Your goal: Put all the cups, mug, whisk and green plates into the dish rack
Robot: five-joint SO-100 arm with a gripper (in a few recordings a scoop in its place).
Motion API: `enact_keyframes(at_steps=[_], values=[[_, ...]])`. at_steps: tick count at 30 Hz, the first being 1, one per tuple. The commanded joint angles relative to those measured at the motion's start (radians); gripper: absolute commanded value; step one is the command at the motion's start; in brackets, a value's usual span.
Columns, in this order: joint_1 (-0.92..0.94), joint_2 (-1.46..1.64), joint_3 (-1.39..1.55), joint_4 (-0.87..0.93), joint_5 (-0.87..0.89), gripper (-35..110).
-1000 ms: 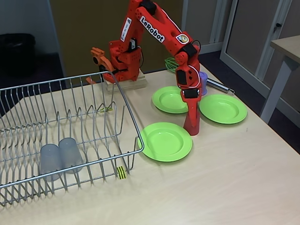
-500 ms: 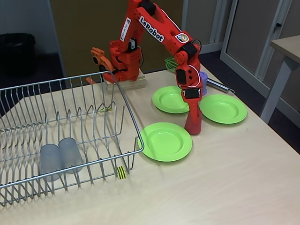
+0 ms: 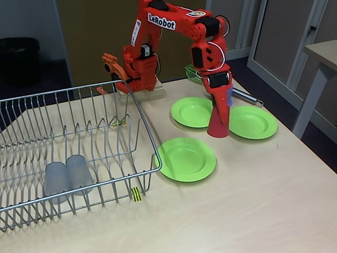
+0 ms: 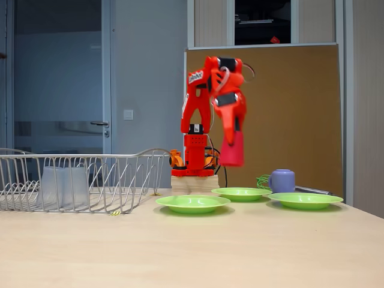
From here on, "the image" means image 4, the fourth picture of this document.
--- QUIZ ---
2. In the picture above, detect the red plastic cup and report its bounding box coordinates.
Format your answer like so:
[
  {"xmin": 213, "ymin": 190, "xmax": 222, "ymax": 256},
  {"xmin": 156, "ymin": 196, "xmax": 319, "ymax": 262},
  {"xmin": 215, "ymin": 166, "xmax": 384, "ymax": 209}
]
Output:
[{"xmin": 220, "ymin": 131, "xmax": 245, "ymax": 167}]

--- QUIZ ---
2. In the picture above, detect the purple plastic mug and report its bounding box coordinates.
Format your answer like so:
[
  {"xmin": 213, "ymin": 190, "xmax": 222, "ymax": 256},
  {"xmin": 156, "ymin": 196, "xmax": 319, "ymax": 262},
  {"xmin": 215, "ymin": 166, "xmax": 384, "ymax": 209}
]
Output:
[{"xmin": 268, "ymin": 169, "xmax": 296, "ymax": 194}]

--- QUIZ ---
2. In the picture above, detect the green whisk metal handle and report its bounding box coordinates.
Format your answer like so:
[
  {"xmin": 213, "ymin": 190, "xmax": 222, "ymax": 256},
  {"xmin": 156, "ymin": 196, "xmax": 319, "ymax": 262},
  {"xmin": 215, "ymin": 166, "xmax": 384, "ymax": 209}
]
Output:
[{"xmin": 256, "ymin": 173, "xmax": 334, "ymax": 196}]

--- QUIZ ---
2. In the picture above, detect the grey translucent plastic cup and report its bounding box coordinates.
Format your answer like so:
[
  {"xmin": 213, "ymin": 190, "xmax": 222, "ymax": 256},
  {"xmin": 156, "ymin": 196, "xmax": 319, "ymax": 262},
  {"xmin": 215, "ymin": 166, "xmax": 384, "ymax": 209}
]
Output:
[
  {"xmin": 61, "ymin": 166, "xmax": 89, "ymax": 209},
  {"xmin": 35, "ymin": 166, "xmax": 65, "ymax": 209}
]

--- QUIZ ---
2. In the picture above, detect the orange table clamp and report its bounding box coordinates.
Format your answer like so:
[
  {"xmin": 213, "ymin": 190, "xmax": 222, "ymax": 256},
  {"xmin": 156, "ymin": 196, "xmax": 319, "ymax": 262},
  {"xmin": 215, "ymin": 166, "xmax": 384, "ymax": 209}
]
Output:
[
  {"xmin": 167, "ymin": 149, "xmax": 184, "ymax": 168},
  {"xmin": 203, "ymin": 149, "xmax": 221, "ymax": 169}
]

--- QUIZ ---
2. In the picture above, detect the brown pin board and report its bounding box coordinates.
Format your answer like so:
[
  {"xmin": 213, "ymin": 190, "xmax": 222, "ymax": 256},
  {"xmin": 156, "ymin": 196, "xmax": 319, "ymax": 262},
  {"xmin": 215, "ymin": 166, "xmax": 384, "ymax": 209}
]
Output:
[{"xmin": 183, "ymin": 43, "xmax": 344, "ymax": 199}]

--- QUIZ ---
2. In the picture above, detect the wooden base block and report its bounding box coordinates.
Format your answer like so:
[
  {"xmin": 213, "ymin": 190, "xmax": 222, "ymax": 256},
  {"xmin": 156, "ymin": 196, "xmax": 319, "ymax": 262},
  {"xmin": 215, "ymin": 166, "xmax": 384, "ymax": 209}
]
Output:
[{"xmin": 170, "ymin": 175, "xmax": 220, "ymax": 193}]

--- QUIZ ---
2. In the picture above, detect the green plastic plate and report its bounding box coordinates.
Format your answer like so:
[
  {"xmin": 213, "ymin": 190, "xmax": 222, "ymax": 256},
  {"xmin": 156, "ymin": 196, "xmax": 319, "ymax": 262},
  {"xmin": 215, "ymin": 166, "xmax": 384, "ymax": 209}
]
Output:
[
  {"xmin": 155, "ymin": 194, "xmax": 231, "ymax": 214},
  {"xmin": 211, "ymin": 187, "xmax": 273, "ymax": 202},
  {"xmin": 266, "ymin": 192, "xmax": 344, "ymax": 210}
]

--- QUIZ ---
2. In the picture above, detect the grey glass door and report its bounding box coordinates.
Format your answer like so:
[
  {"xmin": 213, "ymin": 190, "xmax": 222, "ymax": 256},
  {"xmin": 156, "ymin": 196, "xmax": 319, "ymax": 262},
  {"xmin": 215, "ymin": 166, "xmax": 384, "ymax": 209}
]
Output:
[{"xmin": 5, "ymin": 0, "xmax": 113, "ymax": 155}]

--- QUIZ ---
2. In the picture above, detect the black power cable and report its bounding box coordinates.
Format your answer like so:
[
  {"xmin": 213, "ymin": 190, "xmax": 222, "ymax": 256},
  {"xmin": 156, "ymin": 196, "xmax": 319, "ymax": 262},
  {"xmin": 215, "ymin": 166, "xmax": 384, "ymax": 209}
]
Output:
[{"xmin": 205, "ymin": 139, "xmax": 229, "ymax": 188}]

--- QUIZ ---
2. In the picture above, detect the metal wire dish rack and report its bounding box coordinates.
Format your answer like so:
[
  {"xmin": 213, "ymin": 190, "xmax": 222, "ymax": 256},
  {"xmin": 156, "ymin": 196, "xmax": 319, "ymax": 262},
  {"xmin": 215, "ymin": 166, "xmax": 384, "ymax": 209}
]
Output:
[{"xmin": 0, "ymin": 147, "xmax": 173, "ymax": 215}]

